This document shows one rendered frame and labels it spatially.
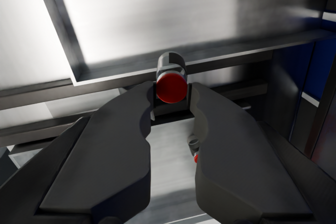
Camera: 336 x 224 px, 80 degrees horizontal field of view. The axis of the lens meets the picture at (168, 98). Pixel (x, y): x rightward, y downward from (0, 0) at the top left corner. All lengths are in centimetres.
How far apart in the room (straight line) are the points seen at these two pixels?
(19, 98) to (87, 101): 8
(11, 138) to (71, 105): 9
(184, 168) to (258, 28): 27
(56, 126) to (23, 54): 10
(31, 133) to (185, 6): 26
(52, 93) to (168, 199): 32
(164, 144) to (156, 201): 16
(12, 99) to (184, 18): 23
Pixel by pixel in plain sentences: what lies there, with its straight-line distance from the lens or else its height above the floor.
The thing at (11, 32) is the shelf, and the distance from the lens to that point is 30.
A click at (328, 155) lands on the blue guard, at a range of 29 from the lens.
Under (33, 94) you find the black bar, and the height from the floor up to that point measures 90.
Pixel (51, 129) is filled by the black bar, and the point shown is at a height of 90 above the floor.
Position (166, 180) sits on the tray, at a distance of 43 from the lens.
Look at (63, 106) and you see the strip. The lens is 32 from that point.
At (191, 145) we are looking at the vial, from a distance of 35.
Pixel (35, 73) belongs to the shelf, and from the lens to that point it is 31.
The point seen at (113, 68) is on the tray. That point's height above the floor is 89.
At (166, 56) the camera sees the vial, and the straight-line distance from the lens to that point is 15.
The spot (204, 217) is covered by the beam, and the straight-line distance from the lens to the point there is 138.
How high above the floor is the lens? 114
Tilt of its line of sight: 58 degrees down
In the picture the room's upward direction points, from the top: 161 degrees clockwise
